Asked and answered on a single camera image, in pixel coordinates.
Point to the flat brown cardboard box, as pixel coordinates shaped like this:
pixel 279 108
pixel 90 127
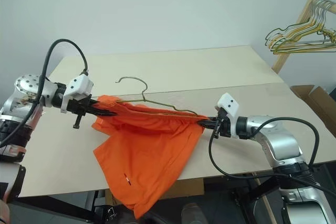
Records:
pixel 189 187

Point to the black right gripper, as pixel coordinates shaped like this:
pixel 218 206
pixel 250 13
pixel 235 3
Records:
pixel 222 127

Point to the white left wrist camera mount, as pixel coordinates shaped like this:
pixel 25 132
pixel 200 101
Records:
pixel 78 85

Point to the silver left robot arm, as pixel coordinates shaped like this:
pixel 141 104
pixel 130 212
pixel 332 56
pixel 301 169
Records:
pixel 48 90

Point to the wooden clothes rack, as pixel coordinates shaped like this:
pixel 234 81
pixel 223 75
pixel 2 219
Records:
pixel 284 56

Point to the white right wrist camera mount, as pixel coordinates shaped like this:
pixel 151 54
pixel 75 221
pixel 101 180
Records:
pixel 228 103

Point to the dark rounded shape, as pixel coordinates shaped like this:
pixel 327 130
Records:
pixel 193 213

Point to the open brown cardboard box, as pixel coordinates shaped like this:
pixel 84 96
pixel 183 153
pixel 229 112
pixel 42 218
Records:
pixel 323 103

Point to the orange shirt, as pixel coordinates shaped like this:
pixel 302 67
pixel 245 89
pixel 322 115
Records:
pixel 147 150

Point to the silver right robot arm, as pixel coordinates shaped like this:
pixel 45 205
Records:
pixel 275 134

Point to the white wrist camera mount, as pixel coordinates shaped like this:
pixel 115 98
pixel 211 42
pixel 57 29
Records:
pixel 78 85
pixel 228 103

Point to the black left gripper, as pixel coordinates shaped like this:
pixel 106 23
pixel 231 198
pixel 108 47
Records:
pixel 78 106

